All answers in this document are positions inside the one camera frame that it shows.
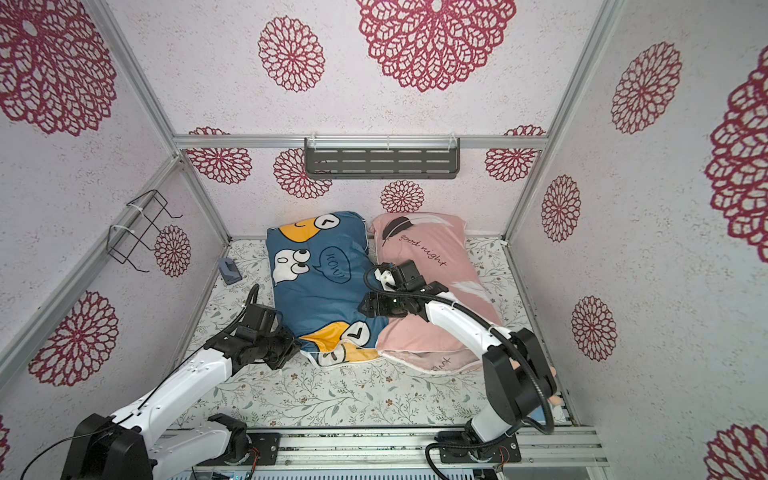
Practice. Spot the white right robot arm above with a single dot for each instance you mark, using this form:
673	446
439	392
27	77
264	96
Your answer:
496	346

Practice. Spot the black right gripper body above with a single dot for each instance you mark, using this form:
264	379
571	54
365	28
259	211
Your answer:
372	303

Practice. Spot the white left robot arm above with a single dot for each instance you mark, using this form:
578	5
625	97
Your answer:
135	441

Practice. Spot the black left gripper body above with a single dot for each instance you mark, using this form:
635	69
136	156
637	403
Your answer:
277	350

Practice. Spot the pink good night pillow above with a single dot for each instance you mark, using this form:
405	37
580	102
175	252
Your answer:
436	244

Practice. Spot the grey blue hole punch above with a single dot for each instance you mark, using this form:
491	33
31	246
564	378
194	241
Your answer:
229	271

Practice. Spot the grey wall shelf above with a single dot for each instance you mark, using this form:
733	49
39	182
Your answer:
386	159

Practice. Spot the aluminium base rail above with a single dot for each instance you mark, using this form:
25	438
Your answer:
412	453

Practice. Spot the blue cartoon pillowcase pillow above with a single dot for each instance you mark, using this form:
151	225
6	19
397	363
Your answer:
317	268

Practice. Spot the black wire wall rack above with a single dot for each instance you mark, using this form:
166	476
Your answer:
123	239

